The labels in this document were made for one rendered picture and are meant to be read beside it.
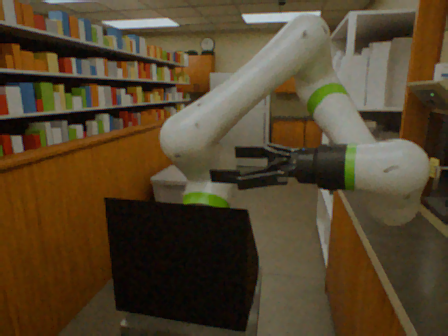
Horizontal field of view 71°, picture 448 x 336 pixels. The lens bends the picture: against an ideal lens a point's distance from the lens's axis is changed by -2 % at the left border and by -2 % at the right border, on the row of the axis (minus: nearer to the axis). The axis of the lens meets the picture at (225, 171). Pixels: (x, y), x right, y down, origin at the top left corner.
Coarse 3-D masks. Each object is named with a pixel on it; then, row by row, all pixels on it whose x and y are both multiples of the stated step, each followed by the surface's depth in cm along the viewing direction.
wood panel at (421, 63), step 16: (432, 0) 129; (416, 16) 133; (432, 16) 131; (416, 32) 133; (432, 32) 132; (416, 48) 134; (432, 48) 133; (416, 64) 136; (432, 64) 135; (416, 80) 137; (432, 80) 136; (416, 96) 139; (416, 112) 140; (400, 128) 146; (416, 128) 142
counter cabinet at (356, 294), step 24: (336, 192) 208; (336, 216) 203; (336, 240) 199; (360, 240) 138; (336, 264) 194; (360, 264) 135; (336, 288) 189; (360, 288) 133; (336, 312) 185; (360, 312) 131; (384, 312) 101
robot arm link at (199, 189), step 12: (228, 156) 87; (216, 168) 82; (228, 168) 86; (192, 180) 83; (204, 180) 82; (192, 192) 82; (204, 192) 81; (216, 192) 82; (228, 192) 85; (216, 204) 81; (228, 204) 85
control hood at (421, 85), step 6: (408, 84) 132; (414, 84) 126; (420, 84) 120; (426, 84) 115; (432, 84) 110; (438, 84) 106; (444, 84) 104; (438, 90) 110; (444, 90) 106; (444, 96) 110; (444, 108) 119
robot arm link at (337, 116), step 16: (336, 96) 82; (320, 112) 84; (336, 112) 80; (352, 112) 79; (320, 128) 87; (336, 128) 79; (352, 128) 76; (368, 208) 68; (384, 208) 63; (416, 208) 63; (400, 224) 66
